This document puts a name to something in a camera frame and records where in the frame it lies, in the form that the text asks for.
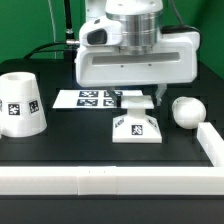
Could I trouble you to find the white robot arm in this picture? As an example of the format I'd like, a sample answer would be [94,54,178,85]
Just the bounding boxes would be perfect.
[76,0,200,98]

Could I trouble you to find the white marker sheet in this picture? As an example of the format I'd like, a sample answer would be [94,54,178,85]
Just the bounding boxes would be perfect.
[53,90,142,109]

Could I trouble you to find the white lamp bulb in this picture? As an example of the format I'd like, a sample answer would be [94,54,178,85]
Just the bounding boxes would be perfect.
[172,97,206,129]

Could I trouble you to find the white lamp shade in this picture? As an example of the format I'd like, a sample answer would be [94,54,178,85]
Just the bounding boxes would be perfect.
[0,72,47,137]

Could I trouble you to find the black cable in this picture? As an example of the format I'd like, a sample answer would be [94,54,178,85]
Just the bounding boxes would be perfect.
[23,40,81,60]

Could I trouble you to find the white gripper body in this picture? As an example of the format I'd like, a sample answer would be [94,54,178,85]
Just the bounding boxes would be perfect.
[75,17,200,87]

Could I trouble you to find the white lamp base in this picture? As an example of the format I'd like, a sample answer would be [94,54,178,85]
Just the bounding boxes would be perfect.
[112,95,162,143]

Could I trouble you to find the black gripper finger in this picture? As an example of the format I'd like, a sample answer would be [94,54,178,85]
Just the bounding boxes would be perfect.
[155,84,167,106]
[107,87,121,108]

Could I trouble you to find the white right border wall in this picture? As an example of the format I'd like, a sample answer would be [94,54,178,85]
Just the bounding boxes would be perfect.
[197,122,224,168]

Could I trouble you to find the white border wall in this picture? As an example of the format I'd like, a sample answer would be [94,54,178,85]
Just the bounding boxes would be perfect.
[197,122,224,168]
[0,167,224,195]

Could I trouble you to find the white front border wall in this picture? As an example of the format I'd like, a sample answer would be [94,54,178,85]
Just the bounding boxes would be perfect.
[0,167,224,195]

